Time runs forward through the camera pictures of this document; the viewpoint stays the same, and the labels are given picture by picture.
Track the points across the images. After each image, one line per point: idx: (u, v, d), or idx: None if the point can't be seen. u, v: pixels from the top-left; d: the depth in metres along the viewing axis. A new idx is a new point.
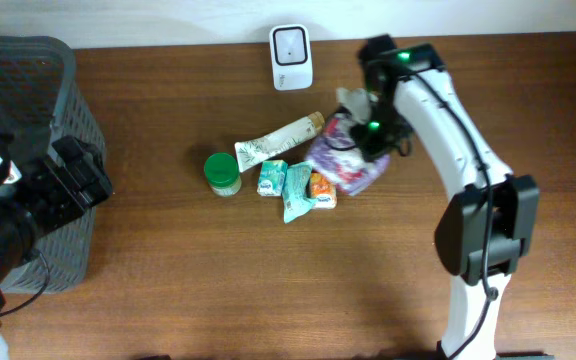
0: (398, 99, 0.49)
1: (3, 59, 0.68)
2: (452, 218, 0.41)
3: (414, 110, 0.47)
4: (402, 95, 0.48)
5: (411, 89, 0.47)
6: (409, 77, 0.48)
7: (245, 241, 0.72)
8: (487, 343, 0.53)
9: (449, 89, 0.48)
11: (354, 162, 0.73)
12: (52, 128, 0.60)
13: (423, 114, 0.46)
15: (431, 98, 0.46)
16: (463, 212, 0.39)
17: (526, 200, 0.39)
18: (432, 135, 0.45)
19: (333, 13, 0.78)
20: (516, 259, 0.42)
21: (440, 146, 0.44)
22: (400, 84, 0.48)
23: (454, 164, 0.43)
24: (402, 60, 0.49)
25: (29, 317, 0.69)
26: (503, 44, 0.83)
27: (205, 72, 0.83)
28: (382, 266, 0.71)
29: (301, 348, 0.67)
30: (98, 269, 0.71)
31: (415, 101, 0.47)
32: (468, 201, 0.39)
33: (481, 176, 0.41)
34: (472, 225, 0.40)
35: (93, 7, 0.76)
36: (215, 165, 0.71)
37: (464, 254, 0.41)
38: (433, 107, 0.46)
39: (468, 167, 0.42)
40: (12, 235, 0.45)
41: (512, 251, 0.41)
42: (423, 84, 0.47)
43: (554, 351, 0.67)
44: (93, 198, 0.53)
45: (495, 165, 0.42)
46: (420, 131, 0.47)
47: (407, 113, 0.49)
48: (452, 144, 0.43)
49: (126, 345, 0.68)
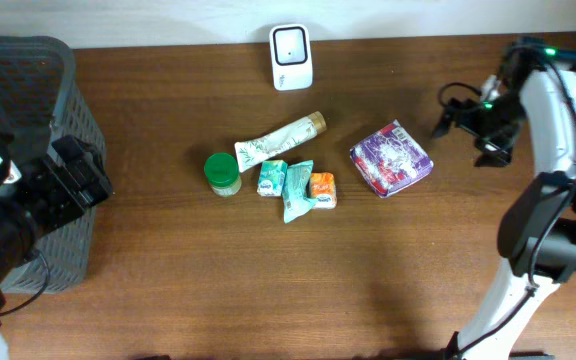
0: (526, 88, 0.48)
1: (3, 58, 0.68)
2: (528, 196, 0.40)
3: (538, 100, 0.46)
4: (531, 83, 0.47)
5: (543, 79, 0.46)
6: (546, 68, 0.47)
7: (245, 241, 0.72)
8: (501, 348, 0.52)
9: None
11: (397, 161, 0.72)
12: (52, 128, 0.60)
13: (544, 102, 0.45)
15: (559, 87, 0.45)
16: (541, 193, 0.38)
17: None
18: (542, 120, 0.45)
19: (333, 13, 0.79)
20: (570, 271, 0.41)
21: (547, 132, 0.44)
22: (535, 72, 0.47)
23: (554, 152, 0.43)
24: (546, 53, 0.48)
25: (28, 317, 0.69)
26: (504, 44, 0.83)
27: (205, 73, 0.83)
28: (383, 266, 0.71)
29: (301, 349, 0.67)
30: (98, 269, 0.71)
31: (541, 91, 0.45)
32: (550, 185, 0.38)
33: (575, 169, 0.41)
34: (542, 209, 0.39)
35: (93, 7, 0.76)
36: (215, 165, 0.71)
37: (522, 236, 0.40)
38: (557, 101, 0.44)
39: (564, 158, 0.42)
40: (13, 234, 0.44)
41: (570, 258, 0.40)
42: (558, 79, 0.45)
43: (554, 350, 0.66)
44: (92, 197, 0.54)
45: None
46: (533, 120, 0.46)
47: (528, 102, 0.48)
48: (560, 133, 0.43)
49: (125, 346, 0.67)
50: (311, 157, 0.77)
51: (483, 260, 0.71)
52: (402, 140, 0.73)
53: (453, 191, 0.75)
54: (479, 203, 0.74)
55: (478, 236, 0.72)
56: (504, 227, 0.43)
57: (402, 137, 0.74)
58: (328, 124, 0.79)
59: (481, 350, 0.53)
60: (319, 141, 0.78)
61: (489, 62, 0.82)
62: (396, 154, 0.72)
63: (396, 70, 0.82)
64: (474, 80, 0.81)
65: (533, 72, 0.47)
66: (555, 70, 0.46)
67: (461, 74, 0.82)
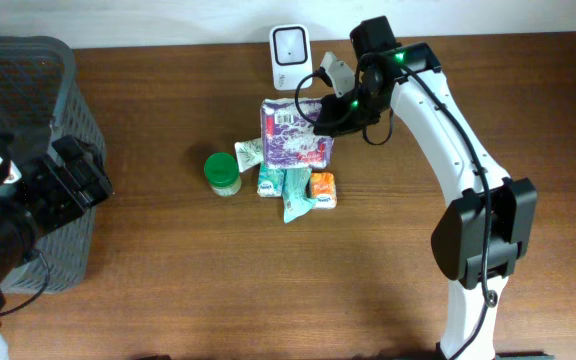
0: (395, 99, 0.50)
1: (3, 58, 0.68)
2: (452, 223, 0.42)
3: (411, 110, 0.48)
4: (398, 95, 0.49)
5: (406, 91, 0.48)
6: (405, 77, 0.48)
7: (245, 241, 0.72)
8: (487, 349, 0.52)
9: (445, 89, 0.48)
11: (307, 141, 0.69)
12: (52, 127, 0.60)
13: (422, 120, 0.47)
15: (426, 101, 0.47)
16: (462, 219, 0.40)
17: (524, 202, 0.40)
18: (432, 144, 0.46)
19: (333, 13, 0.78)
20: (513, 262, 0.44)
21: (440, 158, 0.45)
22: (396, 84, 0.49)
23: (451, 167, 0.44)
24: (399, 61, 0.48)
25: (29, 317, 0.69)
26: (503, 44, 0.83)
27: (205, 73, 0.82)
28: (382, 265, 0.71)
29: (301, 349, 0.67)
30: (98, 269, 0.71)
31: (412, 106, 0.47)
32: (465, 207, 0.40)
33: (478, 180, 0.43)
34: (471, 229, 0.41)
35: (92, 7, 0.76)
36: (215, 165, 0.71)
37: (463, 259, 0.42)
38: (430, 109, 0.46)
39: (465, 172, 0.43)
40: (12, 233, 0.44)
41: (509, 252, 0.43)
42: (421, 88, 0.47)
43: (554, 351, 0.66)
44: (93, 198, 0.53)
45: (492, 169, 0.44)
46: (415, 131, 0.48)
47: (404, 114, 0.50)
48: (450, 151, 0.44)
49: (126, 346, 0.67)
50: None
51: None
52: (291, 125, 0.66)
53: None
54: None
55: None
56: (443, 250, 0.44)
57: (288, 122, 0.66)
58: None
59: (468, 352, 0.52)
60: None
61: (488, 63, 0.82)
62: (303, 137, 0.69)
63: None
64: (474, 80, 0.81)
65: (395, 84, 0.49)
66: (415, 77, 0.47)
67: (461, 74, 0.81)
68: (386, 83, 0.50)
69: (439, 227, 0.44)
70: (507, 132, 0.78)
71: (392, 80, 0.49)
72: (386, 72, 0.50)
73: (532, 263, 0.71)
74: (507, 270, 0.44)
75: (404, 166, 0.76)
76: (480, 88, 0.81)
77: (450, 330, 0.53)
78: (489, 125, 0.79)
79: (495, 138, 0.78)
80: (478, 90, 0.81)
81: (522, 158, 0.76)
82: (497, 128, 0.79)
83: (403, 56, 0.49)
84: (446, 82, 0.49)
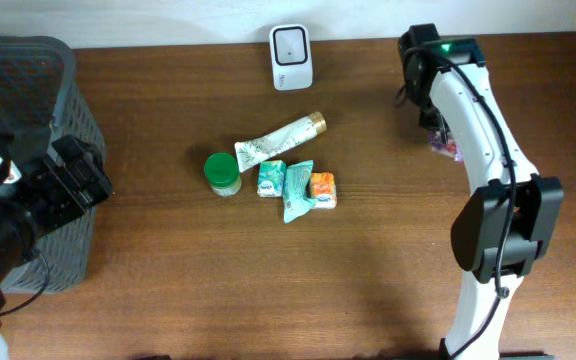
0: (434, 88, 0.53)
1: (4, 58, 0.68)
2: (473, 211, 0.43)
3: (450, 99, 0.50)
4: (438, 84, 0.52)
5: (447, 80, 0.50)
6: (448, 68, 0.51)
7: (246, 241, 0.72)
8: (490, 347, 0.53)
9: (486, 83, 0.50)
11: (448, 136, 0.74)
12: (52, 128, 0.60)
13: (457, 109, 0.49)
15: (466, 92, 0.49)
16: (483, 206, 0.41)
17: (549, 201, 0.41)
18: (465, 134, 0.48)
19: (333, 13, 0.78)
20: (530, 263, 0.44)
21: (473, 149, 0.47)
22: (439, 73, 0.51)
23: (481, 157, 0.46)
24: (442, 52, 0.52)
25: (29, 317, 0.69)
26: (503, 44, 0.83)
27: (205, 72, 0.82)
28: (383, 266, 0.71)
29: (301, 349, 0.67)
30: (98, 270, 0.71)
31: (450, 94, 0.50)
32: (489, 196, 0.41)
33: (506, 174, 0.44)
34: (492, 219, 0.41)
35: (92, 7, 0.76)
36: (215, 165, 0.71)
37: (479, 249, 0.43)
38: (468, 100, 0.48)
39: (494, 162, 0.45)
40: (12, 234, 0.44)
41: (527, 251, 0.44)
42: (461, 79, 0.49)
43: (554, 351, 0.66)
44: (92, 197, 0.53)
45: (522, 164, 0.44)
46: (450, 118, 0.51)
47: (440, 102, 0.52)
48: (482, 142, 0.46)
49: (125, 346, 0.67)
50: (311, 156, 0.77)
51: None
52: None
53: (453, 191, 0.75)
54: None
55: None
56: (462, 239, 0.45)
57: None
58: (328, 123, 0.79)
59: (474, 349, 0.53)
60: (319, 141, 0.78)
61: (489, 63, 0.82)
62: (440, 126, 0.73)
63: (396, 70, 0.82)
64: None
65: (438, 73, 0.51)
66: (456, 68, 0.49)
67: None
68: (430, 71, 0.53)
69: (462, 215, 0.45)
70: None
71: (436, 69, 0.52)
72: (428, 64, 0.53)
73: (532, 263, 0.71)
74: (523, 270, 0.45)
75: (404, 166, 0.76)
76: None
77: (457, 325, 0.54)
78: None
79: None
80: None
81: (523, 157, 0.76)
82: None
83: (446, 49, 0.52)
84: (488, 76, 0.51)
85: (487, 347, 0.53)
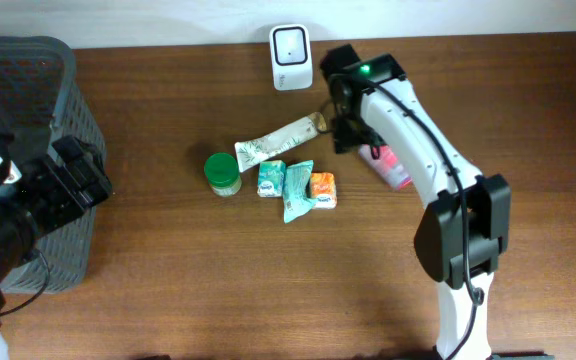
0: (367, 112, 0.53)
1: (3, 59, 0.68)
2: (430, 225, 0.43)
3: (381, 119, 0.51)
4: (368, 106, 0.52)
5: (374, 100, 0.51)
6: (372, 89, 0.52)
7: (246, 241, 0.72)
8: (483, 346, 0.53)
9: (412, 98, 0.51)
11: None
12: (52, 128, 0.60)
13: (396, 132, 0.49)
15: (397, 108, 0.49)
16: (439, 221, 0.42)
17: (498, 201, 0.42)
18: (403, 147, 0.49)
19: (333, 13, 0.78)
20: (496, 258, 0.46)
21: (413, 161, 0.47)
22: (364, 96, 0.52)
23: (424, 170, 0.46)
24: (363, 73, 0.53)
25: (29, 317, 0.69)
26: (503, 44, 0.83)
27: (205, 73, 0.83)
28: (382, 266, 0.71)
29: (301, 349, 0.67)
30: (97, 270, 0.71)
31: (381, 113, 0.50)
32: (442, 209, 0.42)
33: (451, 180, 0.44)
34: (449, 230, 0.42)
35: (92, 7, 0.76)
36: (215, 165, 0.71)
37: (446, 258, 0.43)
38: (399, 116, 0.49)
39: (438, 173, 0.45)
40: (12, 234, 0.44)
41: (491, 248, 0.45)
42: (386, 98, 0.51)
43: (554, 351, 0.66)
44: (93, 198, 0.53)
45: (465, 169, 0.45)
46: (387, 138, 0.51)
47: (375, 123, 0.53)
48: (419, 151, 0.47)
49: (126, 346, 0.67)
50: (310, 157, 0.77)
51: None
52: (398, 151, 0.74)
53: None
54: None
55: None
56: (425, 253, 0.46)
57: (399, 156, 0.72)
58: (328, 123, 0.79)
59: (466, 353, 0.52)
60: (319, 141, 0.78)
61: (488, 63, 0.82)
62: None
63: None
64: (473, 80, 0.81)
65: (364, 95, 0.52)
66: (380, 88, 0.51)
67: (460, 74, 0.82)
68: (356, 93, 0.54)
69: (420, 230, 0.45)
70: (507, 132, 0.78)
71: (360, 92, 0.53)
72: (353, 86, 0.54)
73: (532, 263, 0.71)
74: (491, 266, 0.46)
75: None
76: (480, 88, 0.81)
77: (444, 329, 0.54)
78: (489, 125, 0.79)
79: (495, 138, 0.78)
80: (477, 90, 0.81)
81: (522, 157, 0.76)
82: (497, 128, 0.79)
83: (365, 70, 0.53)
84: (412, 88, 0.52)
85: (477, 350, 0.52)
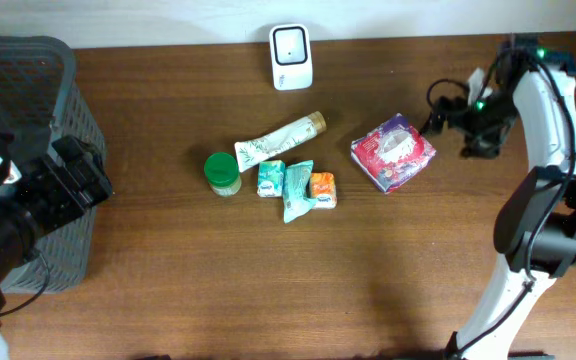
0: (518, 89, 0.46)
1: (4, 59, 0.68)
2: (525, 188, 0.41)
3: (529, 97, 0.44)
4: (522, 82, 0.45)
5: (536, 78, 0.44)
6: (537, 68, 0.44)
7: (246, 241, 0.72)
8: (502, 345, 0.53)
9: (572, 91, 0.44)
11: (402, 152, 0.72)
12: (52, 128, 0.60)
13: (537, 108, 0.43)
15: (549, 88, 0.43)
16: (535, 182, 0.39)
17: None
18: (535, 126, 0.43)
19: (333, 13, 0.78)
20: (565, 266, 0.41)
21: (539, 139, 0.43)
22: (526, 73, 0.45)
23: (546, 148, 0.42)
24: (537, 54, 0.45)
25: (29, 317, 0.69)
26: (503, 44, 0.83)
27: (206, 73, 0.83)
28: (382, 266, 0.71)
29: (301, 349, 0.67)
30: (98, 269, 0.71)
31: (531, 89, 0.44)
32: (544, 175, 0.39)
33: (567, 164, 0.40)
34: (539, 198, 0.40)
35: (92, 7, 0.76)
36: (215, 165, 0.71)
37: (520, 228, 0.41)
38: (548, 98, 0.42)
39: (557, 154, 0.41)
40: (12, 234, 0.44)
41: (564, 250, 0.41)
42: (547, 78, 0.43)
43: (554, 351, 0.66)
44: (93, 198, 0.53)
45: None
46: (524, 114, 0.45)
47: (520, 102, 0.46)
48: (550, 129, 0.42)
49: (126, 346, 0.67)
50: (310, 157, 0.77)
51: (483, 259, 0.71)
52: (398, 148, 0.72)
53: (452, 191, 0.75)
54: (478, 203, 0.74)
55: (478, 236, 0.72)
56: (506, 221, 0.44)
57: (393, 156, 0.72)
58: (328, 123, 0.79)
59: (485, 342, 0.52)
60: (319, 141, 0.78)
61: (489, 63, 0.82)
62: (384, 146, 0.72)
63: (396, 70, 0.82)
64: None
65: (525, 72, 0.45)
66: (547, 69, 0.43)
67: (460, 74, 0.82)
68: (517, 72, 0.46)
69: (513, 196, 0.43)
70: None
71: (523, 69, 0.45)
72: (519, 62, 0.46)
73: None
74: (556, 269, 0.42)
75: None
76: None
77: (471, 319, 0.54)
78: None
79: None
80: None
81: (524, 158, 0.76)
82: None
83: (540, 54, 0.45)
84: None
85: (506, 337, 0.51)
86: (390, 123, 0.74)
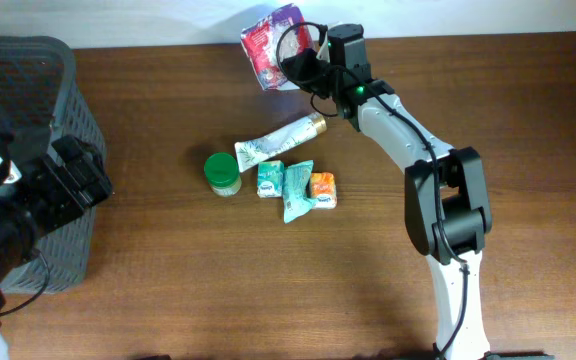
0: (363, 122, 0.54)
1: (3, 59, 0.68)
2: (408, 192, 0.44)
3: (373, 124, 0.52)
4: (364, 114, 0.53)
5: (368, 107, 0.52)
6: (368, 99, 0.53)
7: (246, 241, 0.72)
8: (480, 337, 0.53)
9: (401, 103, 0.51)
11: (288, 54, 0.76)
12: (52, 127, 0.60)
13: (381, 126, 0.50)
15: (384, 110, 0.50)
16: (414, 183, 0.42)
17: (472, 169, 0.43)
18: (390, 140, 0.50)
19: (334, 13, 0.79)
20: (482, 236, 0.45)
21: (397, 151, 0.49)
22: (360, 107, 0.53)
23: (404, 150, 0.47)
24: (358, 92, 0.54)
25: (29, 316, 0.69)
26: (502, 44, 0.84)
27: (206, 73, 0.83)
28: (382, 266, 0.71)
29: (301, 349, 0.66)
30: (98, 269, 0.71)
31: (371, 117, 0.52)
32: (415, 174, 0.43)
33: (426, 154, 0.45)
34: (424, 196, 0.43)
35: (92, 7, 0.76)
36: (215, 165, 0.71)
37: (429, 229, 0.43)
38: (384, 115, 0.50)
39: (415, 151, 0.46)
40: (12, 234, 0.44)
41: (474, 225, 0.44)
42: (376, 102, 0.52)
43: (555, 351, 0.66)
44: (93, 198, 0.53)
45: (440, 145, 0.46)
46: (380, 140, 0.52)
47: (371, 132, 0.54)
48: (401, 138, 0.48)
49: (126, 346, 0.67)
50: (310, 157, 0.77)
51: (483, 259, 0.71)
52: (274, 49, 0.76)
53: None
54: None
55: None
56: (413, 227, 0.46)
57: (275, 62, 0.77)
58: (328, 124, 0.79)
59: (465, 343, 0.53)
60: (319, 141, 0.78)
61: (488, 63, 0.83)
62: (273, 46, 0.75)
63: (396, 69, 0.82)
64: (473, 81, 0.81)
65: (359, 107, 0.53)
66: (376, 96, 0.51)
67: (459, 74, 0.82)
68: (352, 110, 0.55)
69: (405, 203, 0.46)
70: (506, 132, 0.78)
71: (356, 105, 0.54)
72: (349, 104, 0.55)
73: (531, 264, 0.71)
74: (478, 245, 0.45)
75: None
76: (480, 88, 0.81)
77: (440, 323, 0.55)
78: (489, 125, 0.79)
79: (495, 137, 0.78)
80: (477, 90, 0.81)
81: (522, 157, 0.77)
82: (497, 127, 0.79)
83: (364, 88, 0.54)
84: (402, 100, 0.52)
85: (475, 331, 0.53)
86: (283, 16, 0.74)
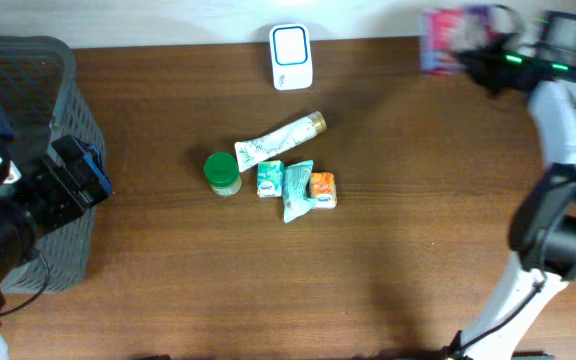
0: (536, 99, 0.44)
1: (3, 58, 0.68)
2: (540, 184, 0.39)
3: (546, 105, 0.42)
4: (541, 90, 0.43)
5: (553, 86, 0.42)
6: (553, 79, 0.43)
7: (246, 241, 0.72)
8: (510, 344, 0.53)
9: None
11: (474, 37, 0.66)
12: (52, 127, 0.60)
13: (553, 113, 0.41)
15: (569, 97, 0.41)
16: (552, 179, 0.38)
17: None
18: (549, 120, 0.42)
19: (334, 13, 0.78)
20: None
21: (553, 141, 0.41)
22: (544, 82, 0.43)
23: (562, 149, 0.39)
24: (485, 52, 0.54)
25: (29, 316, 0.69)
26: None
27: (206, 73, 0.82)
28: (383, 266, 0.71)
29: (302, 348, 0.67)
30: (98, 269, 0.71)
31: (550, 96, 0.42)
32: (558, 172, 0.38)
33: None
34: (552, 196, 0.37)
35: (92, 7, 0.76)
36: (214, 165, 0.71)
37: (535, 227, 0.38)
38: (562, 101, 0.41)
39: (575, 156, 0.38)
40: (12, 234, 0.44)
41: None
42: (565, 88, 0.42)
43: (553, 351, 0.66)
44: (93, 198, 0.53)
45: None
46: (543, 125, 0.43)
47: (539, 113, 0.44)
48: (567, 137, 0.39)
49: (126, 346, 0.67)
50: (310, 157, 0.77)
51: (484, 259, 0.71)
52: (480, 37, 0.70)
53: (452, 191, 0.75)
54: (479, 203, 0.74)
55: (479, 236, 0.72)
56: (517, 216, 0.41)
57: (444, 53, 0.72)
58: (328, 123, 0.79)
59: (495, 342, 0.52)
60: (319, 141, 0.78)
61: None
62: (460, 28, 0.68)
63: (396, 69, 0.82)
64: None
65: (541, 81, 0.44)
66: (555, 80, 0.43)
67: None
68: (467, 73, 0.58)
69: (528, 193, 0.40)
70: (507, 132, 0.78)
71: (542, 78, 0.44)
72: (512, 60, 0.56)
73: None
74: (570, 273, 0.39)
75: (404, 166, 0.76)
76: None
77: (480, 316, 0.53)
78: (489, 124, 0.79)
79: (495, 137, 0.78)
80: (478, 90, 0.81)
81: (522, 157, 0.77)
82: (497, 127, 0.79)
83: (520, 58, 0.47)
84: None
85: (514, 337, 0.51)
86: (476, 10, 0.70)
